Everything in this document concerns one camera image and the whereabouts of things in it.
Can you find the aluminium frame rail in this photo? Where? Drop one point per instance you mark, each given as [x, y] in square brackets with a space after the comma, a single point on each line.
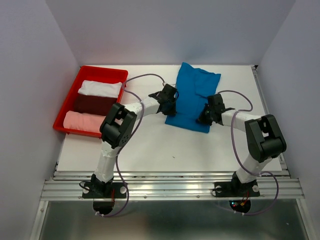
[162, 186]

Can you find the white rolled t shirt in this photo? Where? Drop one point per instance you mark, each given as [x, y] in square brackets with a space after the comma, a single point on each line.
[100, 89]

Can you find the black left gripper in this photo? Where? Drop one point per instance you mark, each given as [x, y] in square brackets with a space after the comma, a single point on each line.
[172, 112]

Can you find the blue t shirt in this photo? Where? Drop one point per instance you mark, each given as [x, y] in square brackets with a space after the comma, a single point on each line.
[194, 85]

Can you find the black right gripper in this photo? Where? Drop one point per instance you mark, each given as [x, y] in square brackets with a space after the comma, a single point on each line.
[201, 118]

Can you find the maroon rolled t shirt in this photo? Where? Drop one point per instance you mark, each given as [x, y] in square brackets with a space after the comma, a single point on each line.
[94, 105]

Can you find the pink rolled t shirt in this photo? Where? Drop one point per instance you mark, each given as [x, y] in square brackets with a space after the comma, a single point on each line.
[83, 121]

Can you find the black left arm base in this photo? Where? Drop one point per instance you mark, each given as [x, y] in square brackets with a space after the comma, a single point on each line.
[114, 190]

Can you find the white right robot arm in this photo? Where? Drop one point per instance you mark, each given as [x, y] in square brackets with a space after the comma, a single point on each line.
[264, 137]

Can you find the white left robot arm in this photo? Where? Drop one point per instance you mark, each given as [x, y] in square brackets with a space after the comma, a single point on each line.
[122, 121]

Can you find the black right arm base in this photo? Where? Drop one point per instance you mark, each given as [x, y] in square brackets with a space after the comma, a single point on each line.
[235, 189]

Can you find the red plastic tray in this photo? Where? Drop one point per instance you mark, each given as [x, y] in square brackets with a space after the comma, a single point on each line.
[91, 73]

